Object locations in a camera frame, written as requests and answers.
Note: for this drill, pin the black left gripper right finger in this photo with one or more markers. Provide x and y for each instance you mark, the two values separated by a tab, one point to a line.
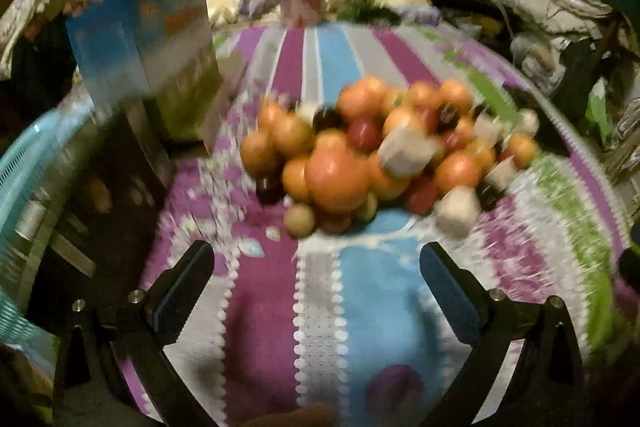
479	317

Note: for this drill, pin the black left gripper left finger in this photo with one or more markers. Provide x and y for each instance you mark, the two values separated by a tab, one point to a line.
156	317

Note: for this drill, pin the white cube front of pile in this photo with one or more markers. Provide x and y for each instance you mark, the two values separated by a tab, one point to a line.
457	212

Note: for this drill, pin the white cube of pile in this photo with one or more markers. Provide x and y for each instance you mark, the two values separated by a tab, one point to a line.
457	212
405	152

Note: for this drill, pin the striped floral bed sheet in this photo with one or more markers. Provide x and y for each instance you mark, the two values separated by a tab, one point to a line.
284	323

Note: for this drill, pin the orange at pile right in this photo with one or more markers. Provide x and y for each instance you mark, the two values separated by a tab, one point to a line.
523	149

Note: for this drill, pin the white cube left of pile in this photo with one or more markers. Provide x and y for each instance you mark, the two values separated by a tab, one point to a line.
405	152

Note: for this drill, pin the light blue plastic basket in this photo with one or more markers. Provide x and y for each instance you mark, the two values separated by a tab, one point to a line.
24	204

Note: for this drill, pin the black smartphone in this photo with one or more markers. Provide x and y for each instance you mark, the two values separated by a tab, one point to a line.
547	137

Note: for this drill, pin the orange centre of pile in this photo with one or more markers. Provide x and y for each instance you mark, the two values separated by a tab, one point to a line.
338	180

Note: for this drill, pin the white cube near phone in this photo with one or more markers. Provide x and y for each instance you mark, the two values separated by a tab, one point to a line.
528	122

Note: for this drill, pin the red round fruit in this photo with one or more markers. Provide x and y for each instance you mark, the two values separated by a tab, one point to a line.
364	134

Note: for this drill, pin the blue cardboard box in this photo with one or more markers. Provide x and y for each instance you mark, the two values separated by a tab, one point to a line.
159	52

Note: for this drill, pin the pile of clothes right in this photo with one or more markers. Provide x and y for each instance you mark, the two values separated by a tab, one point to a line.
548	27

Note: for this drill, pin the white cloth on left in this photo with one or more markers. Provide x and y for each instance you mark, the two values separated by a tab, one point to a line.
17	16

